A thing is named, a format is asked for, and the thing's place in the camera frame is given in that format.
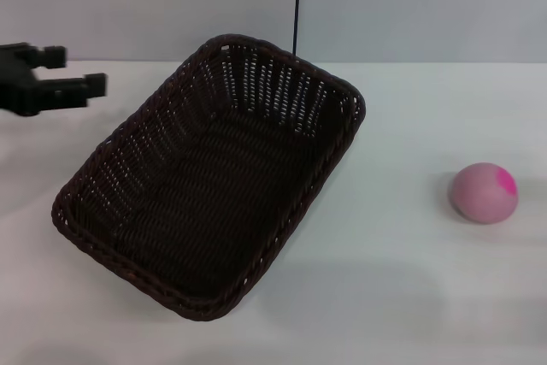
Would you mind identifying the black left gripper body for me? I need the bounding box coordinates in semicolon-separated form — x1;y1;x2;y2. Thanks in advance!
0;42;40;118

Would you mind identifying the dark brown woven basket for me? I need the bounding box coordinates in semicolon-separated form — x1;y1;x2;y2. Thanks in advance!
51;33;368;322

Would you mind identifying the pink ball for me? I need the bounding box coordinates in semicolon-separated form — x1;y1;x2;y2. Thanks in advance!
447;162;520;226

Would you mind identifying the thin black vertical cable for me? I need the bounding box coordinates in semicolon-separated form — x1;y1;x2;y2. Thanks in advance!
291;0;303;56

